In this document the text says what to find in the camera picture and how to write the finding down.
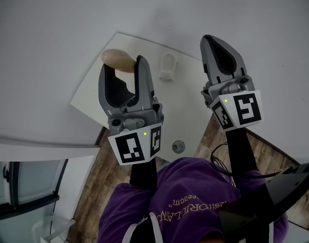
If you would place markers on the white corner washbasin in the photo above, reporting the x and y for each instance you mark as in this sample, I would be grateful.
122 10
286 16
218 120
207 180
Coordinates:
179 110

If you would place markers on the beige bar of soap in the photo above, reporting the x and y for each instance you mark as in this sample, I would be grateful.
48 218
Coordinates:
116 58

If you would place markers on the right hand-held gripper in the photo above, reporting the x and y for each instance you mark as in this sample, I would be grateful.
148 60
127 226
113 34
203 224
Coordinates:
241 105

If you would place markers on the black chest-mounted device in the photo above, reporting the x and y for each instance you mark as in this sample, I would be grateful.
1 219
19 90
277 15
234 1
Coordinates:
268 201

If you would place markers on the metal drain plug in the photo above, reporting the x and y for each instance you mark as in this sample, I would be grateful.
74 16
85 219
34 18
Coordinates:
178 146

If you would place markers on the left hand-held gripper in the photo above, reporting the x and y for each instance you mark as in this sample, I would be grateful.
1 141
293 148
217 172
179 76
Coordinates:
134 145

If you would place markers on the purple printed shirt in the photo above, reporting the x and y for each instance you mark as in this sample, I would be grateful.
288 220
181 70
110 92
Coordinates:
189 201

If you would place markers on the white rack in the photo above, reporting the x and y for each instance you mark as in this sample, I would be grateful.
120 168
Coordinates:
54 228

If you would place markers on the dark-framed glass window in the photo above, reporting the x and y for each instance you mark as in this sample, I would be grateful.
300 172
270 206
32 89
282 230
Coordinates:
25 186

